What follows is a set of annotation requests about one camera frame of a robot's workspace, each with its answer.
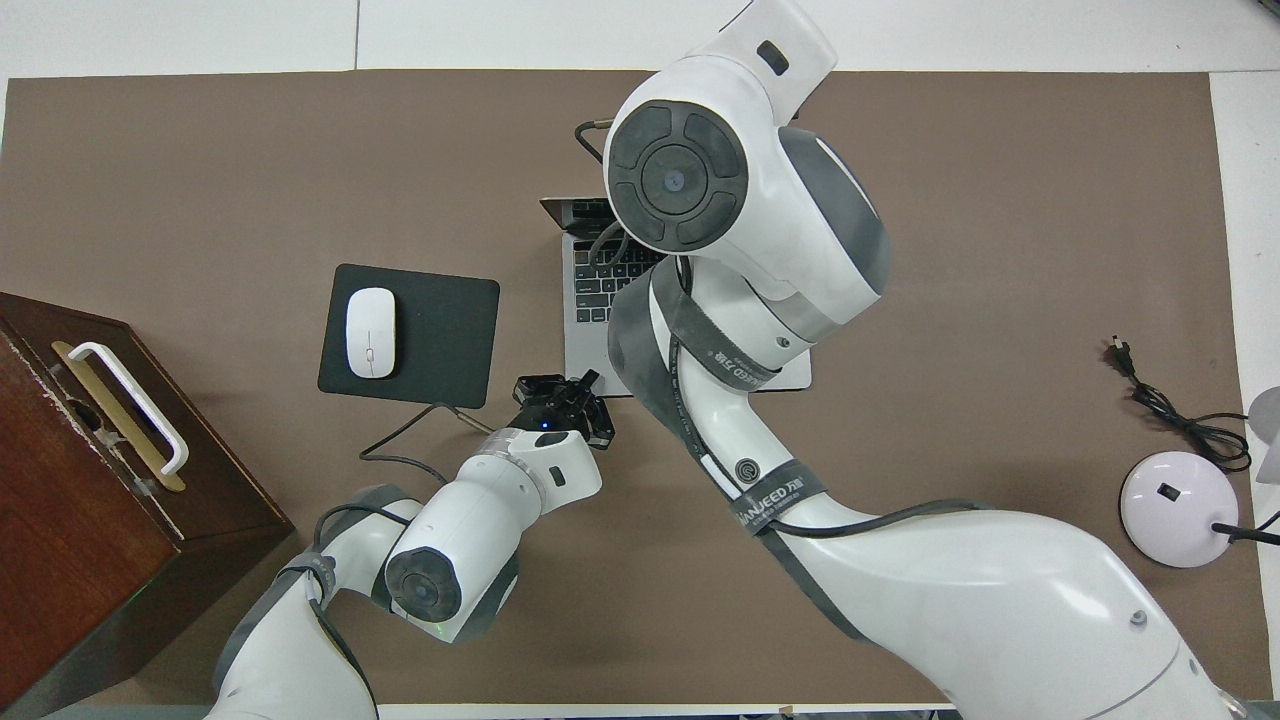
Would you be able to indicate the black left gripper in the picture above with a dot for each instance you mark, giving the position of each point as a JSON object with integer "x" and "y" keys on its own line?
{"x": 555, "y": 415}

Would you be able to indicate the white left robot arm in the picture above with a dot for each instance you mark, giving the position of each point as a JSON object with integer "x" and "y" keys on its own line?
{"x": 470, "y": 540}

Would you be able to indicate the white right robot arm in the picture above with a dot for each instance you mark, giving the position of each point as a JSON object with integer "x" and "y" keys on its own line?
{"x": 1000, "y": 600}

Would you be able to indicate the white desk lamp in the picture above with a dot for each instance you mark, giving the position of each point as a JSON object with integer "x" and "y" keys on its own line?
{"x": 1175, "y": 510}

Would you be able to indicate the brown table mat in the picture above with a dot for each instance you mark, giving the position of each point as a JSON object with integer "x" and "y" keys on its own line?
{"x": 200, "y": 180}

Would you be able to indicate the dark brown wooden box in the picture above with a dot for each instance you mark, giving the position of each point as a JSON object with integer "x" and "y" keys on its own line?
{"x": 60, "y": 520}

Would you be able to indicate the white computer mouse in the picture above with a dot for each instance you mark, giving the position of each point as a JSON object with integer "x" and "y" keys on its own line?
{"x": 370, "y": 330}

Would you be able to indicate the black mouse pad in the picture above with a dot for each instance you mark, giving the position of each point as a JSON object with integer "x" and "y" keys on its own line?
{"x": 440, "y": 340}

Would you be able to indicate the grey aluminium laptop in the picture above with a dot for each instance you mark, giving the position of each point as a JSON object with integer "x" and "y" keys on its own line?
{"x": 585, "y": 340}

